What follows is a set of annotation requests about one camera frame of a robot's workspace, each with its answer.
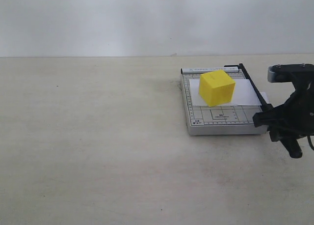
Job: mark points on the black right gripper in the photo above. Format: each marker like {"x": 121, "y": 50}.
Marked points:
{"x": 294, "y": 118}

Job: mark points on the black cutter blade arm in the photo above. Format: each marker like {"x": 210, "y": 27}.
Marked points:
{"x": 293, "y": 148}

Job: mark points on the white paper sheet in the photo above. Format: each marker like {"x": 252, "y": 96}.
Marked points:
{"x": 244, "y": 94}

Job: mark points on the yellow cube block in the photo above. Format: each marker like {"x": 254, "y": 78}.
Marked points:
{"x": 216, "y": 88}

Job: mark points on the grey paper cutter base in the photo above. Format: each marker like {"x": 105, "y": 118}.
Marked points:
{"x": 217, "y": 120}

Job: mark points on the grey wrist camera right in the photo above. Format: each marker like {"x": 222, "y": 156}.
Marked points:
{"x": 286, "y": 73}

